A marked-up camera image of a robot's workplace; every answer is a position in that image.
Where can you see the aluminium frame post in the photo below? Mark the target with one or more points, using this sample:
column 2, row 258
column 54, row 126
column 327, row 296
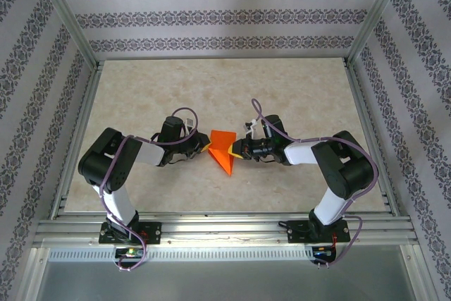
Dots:
column 375, row 15
column 65, row 15

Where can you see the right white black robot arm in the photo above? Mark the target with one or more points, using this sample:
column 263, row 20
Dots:
column 345, row 170

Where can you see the aluminium side rail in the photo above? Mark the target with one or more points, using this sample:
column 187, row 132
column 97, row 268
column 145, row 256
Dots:
column 361, row 103
column 85, row 103

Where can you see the grey metal panel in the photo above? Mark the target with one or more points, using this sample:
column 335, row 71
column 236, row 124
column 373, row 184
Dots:
column 225, row 281

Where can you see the aluminium mounting rail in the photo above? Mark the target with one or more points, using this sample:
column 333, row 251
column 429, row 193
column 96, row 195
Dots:
column 225, row 225

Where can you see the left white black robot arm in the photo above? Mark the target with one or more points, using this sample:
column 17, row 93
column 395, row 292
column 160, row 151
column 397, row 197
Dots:
column 120, row 202

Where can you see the small controller board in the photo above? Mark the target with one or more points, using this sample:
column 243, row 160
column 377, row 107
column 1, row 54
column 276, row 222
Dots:
column 129, row 252
column 322, row 251

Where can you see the orange paper sheet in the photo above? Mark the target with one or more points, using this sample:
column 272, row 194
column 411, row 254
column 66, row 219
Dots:
column 220, row 146

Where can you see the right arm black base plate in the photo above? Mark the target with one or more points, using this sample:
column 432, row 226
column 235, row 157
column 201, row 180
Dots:
column 296, row 232

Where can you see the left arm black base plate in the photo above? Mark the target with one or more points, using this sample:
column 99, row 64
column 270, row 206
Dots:
column 155, row 232

